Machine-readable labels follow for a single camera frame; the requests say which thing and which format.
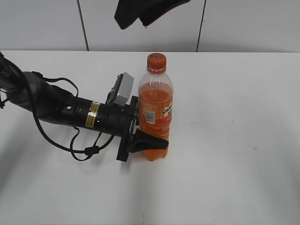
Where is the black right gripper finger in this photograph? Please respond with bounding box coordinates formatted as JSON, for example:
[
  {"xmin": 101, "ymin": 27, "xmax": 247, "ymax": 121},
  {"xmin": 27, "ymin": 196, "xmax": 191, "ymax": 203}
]
[
  {"xmin": 140, "ymin": 0, "xmax": 190, "ymax": 26},
  {"xmin": 114, "ymin": 0, "xmax": 155, "ymax": 30}
]

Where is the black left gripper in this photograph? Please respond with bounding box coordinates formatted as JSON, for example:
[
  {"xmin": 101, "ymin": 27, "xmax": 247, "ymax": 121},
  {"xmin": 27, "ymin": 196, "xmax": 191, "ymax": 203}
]
[{"xmin": 97, "ymin": 96, "xmax": 169, "ymax": 162}]

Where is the orange bottle cap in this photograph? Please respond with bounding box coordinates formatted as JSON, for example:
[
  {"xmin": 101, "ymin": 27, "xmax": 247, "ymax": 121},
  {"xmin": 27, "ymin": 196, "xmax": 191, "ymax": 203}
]
[{"xmin": 147, "ymin": 52, "xmax": 167, "ymax": 74}]

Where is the orange soda plastic bottle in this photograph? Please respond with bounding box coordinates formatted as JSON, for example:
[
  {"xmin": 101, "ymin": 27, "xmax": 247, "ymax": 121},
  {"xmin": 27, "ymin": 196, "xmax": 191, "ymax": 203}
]
[{"xmin": 138, "ymin": 67, "xmax": 175, "ymax": 162}]

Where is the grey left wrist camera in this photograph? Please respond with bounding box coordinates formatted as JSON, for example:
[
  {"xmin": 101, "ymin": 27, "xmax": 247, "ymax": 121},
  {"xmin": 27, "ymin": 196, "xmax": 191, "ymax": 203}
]
[{"xmin": 105, "ymin": 72, "xmax": 134, "ymax": 106}]

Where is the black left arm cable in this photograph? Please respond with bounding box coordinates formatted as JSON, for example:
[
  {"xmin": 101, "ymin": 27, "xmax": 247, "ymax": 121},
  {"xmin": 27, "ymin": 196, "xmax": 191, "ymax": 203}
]
[{"xmin": 0, "ymin": 55, "xmax": 117, "ymax": 161}]

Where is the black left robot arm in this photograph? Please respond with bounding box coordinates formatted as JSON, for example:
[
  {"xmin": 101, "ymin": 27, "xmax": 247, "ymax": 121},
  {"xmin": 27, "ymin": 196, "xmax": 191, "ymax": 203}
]
[{"xmin": 0, "ymin": 56, "xmax": 168, "ymax": 162}]

